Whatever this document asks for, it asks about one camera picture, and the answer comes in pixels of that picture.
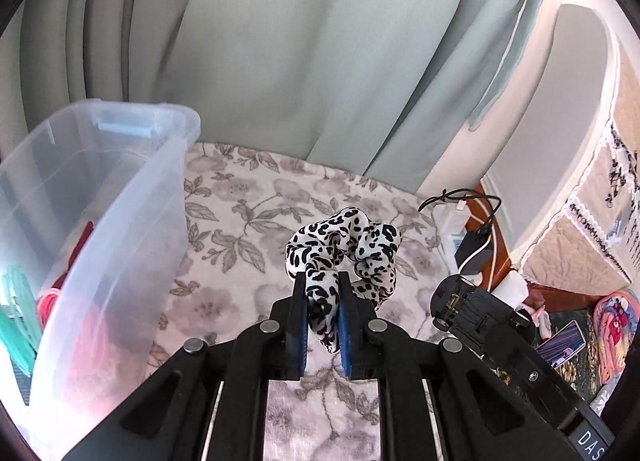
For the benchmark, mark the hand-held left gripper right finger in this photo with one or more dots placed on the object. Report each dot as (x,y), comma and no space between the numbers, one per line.
(345,328)

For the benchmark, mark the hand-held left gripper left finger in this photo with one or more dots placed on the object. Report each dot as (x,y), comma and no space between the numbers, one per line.
(300,326)

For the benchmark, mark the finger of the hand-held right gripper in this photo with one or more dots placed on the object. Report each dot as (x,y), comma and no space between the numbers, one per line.
(532,375)

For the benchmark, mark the leopard print scrunchie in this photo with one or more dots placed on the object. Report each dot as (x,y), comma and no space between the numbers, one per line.
(320,236)

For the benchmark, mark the black toy car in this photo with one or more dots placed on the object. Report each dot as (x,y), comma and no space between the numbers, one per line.
(465,301)

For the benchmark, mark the clear plastic container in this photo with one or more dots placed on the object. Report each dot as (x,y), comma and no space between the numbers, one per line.
(130,221)

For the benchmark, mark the pink hair clip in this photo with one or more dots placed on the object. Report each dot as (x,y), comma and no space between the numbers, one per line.
(95,346)

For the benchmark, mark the smartphone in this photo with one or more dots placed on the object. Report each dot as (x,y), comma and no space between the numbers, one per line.
(562,343)

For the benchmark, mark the white charger block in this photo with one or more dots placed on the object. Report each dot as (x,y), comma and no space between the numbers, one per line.
(512,288)

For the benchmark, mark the colourful bag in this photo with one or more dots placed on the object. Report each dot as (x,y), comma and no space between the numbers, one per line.
(617,331)

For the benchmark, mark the floral blanket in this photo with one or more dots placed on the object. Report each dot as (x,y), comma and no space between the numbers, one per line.
(250,221)

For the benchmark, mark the black charger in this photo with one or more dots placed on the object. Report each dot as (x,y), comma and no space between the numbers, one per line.
(475,251)

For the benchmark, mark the wooden nightstand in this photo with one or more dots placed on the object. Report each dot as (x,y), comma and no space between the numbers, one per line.
(501,241)

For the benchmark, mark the beige quilted cover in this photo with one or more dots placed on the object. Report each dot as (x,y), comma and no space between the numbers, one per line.
(590,241)

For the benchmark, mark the red hair clip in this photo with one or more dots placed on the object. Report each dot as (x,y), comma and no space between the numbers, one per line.
(82,246)

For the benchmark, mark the grey-green curtain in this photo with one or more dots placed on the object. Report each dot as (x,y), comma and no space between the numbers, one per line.
(300,41)

